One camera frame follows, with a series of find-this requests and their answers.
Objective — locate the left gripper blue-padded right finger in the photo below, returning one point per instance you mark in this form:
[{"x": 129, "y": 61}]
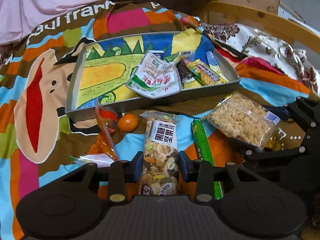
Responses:
[{"x": 200, "y": 172}]

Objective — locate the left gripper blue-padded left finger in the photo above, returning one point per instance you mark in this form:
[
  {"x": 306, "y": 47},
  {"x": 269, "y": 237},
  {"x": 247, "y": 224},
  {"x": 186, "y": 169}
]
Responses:
[{"x": 123, "y": 172}]

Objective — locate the nut crisp bar packet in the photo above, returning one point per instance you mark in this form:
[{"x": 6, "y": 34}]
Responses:
[{"x": 160, "y": 172}]

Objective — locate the crumbly rice cake packet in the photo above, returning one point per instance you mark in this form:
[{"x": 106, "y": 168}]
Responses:
[{"x": 236, "y": 116}]

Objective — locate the green wrapped stick snack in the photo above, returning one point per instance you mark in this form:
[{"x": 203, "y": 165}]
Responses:
[{"x": 204, "y": 152}]

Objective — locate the white red small packet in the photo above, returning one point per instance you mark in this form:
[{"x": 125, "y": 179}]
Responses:
[{"x": 102, "y": 160}]

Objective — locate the orange red snack packet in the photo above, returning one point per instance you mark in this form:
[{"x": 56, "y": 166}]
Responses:
[{"x": 107, "y": 120}]

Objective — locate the small orange tangerine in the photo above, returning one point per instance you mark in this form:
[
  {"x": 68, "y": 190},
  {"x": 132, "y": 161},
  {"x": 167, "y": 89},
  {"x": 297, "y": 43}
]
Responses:
[{"x": 128, "y": 123}]

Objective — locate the dark chocolate snack packet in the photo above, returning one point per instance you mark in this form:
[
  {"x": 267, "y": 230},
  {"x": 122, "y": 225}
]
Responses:
[{"x": 184, "y": 73}]

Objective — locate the yellow green biscuit packet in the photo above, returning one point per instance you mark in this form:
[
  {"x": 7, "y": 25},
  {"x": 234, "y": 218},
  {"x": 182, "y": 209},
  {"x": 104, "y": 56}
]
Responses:
[{"x": 204, "y": 75}]

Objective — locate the white green snack pouch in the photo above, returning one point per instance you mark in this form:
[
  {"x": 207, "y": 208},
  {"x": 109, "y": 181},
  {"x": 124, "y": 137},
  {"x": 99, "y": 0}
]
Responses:
[{"x": 155, "y": 78}]

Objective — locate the white floral patterned cloth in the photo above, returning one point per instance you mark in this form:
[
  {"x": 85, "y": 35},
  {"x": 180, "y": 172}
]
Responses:
[{"x": 277, "y": 52}]

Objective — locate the wooden bed frame rail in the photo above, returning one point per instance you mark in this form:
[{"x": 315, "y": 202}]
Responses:
[{"x": 261, "y": 14}]

